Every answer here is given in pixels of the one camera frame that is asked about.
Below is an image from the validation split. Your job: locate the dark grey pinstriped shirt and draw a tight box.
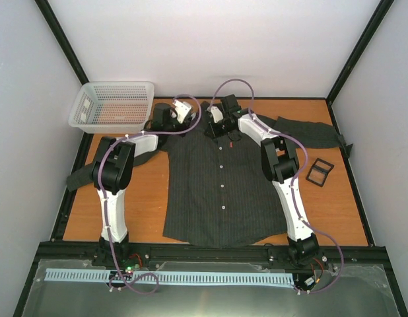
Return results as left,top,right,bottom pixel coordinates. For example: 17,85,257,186
63,100,366,246

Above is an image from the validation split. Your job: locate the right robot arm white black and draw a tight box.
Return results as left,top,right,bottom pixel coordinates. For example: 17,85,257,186
204,94,320,267

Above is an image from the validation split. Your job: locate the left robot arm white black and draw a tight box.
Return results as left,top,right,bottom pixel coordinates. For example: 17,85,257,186
92,103,184,266

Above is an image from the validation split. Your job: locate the small black square holder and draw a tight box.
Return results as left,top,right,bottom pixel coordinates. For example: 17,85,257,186
306,158,335,188

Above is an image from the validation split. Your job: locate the white perforated plastic basket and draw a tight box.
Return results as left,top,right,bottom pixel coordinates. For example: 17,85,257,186
68,81,154,134

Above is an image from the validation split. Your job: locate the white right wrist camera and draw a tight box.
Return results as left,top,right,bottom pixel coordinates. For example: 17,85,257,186
206,105,224,123

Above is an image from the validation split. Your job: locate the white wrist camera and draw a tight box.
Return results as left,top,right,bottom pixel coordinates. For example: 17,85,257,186
206,105,224,123
172,99,193,123

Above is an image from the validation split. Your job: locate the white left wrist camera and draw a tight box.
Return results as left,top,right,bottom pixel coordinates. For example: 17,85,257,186
172,99,193,123

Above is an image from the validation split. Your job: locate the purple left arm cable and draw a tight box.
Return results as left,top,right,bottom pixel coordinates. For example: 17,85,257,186
98,94,203,295

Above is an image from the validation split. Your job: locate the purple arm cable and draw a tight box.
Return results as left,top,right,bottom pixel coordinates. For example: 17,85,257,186
98,94,203,295
212,79,345,295

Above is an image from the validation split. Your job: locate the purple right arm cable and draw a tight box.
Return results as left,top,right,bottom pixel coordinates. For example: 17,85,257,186
212,79,345,295

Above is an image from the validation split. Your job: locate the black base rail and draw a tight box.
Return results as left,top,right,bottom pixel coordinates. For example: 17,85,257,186
38,242,386,270

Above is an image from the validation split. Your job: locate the black right frame post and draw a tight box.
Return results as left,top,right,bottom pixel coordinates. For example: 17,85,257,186
325,0,395,103

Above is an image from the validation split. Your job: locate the black frame post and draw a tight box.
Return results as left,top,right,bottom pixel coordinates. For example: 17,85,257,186
325,0,395,103
34,0,89,85

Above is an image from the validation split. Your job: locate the black left frame post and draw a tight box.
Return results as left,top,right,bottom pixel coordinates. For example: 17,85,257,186
34,0,89,85

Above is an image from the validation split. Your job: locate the light blue slotted cable duct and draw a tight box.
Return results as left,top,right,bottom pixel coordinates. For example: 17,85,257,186
44,268,294,288

